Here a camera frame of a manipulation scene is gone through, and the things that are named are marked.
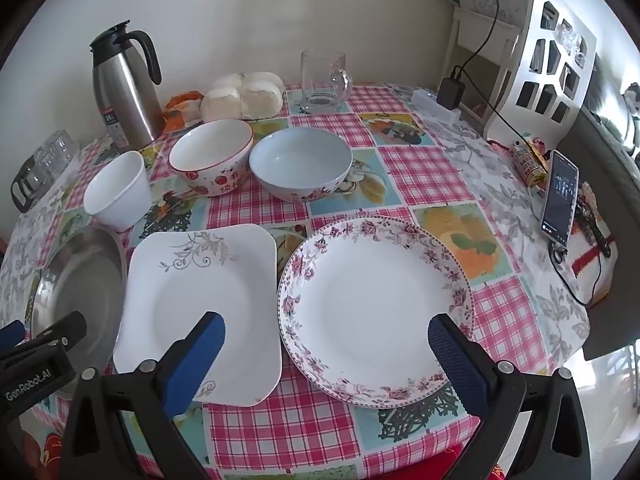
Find stainless steel thermos jug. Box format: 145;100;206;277
90;20;165;150

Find pale blue floral bowl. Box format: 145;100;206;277
249;127;353;204

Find pink checked fruit-print tablecloth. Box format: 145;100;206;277
45;82;543;480

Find white power strip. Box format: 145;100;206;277
411;87;461;122

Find dark key bunch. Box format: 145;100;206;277
575;195;613;256

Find clear glass cup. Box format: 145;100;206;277
27;145;58;181
47;129;81;167

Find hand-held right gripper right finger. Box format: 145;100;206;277
427;312;593;480

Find white cutout shelf rack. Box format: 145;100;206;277
442;0;598;153

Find red white knitted cloth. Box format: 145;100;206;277
565;180;613;306

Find small white cup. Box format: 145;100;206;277
83;150;152;233

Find grey sofa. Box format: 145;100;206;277
570;50;640;361

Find clear glass mug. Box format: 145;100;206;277
299;49;354;115

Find smartphone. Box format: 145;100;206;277
539;150;580;250

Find stainless steel basin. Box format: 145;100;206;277
24;225;130;411

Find orange snack packet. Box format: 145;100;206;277
164;91;206;133

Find black charger cable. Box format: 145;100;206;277
452;0;501;81

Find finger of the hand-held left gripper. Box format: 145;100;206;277
0;319;26;348
0;310;88;362

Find black charger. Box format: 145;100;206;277
438;66;466;110

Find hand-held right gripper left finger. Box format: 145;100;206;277
60;311;227;480

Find bag of white steamed buns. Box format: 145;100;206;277
200;72;287;123

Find small printed bottle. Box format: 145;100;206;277
512;142;548;188

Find glass teapot with black handle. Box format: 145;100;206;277
10;160;51;213

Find red-rimmed fruit-print bowl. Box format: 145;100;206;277
168;119;255;198

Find thin black phone cable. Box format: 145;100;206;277
462;77;608;308

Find round pink floral plate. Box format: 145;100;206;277
276;215;476;407

